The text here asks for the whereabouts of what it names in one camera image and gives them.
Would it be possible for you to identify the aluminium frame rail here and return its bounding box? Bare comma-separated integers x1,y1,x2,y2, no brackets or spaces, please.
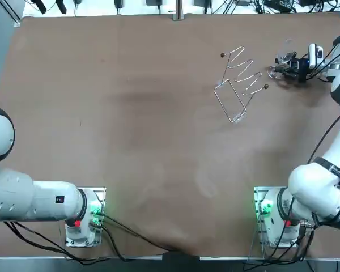
0,0,22,28

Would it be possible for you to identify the aluminium frame post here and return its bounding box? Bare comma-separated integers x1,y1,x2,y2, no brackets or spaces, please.
172,0,186,22

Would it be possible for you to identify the metal wire goblet holder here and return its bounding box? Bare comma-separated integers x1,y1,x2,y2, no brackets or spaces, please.
214,46,270,124

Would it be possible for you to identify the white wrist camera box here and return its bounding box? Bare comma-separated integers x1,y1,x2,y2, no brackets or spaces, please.
308,43,325,69

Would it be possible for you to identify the black adapter with label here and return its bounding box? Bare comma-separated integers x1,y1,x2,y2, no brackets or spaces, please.
264,0,296,9

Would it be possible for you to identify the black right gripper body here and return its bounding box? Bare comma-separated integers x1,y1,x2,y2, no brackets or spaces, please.
289,57,311,83

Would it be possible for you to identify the clear glass goblet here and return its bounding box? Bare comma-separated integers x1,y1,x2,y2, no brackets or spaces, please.
267,38,298,79

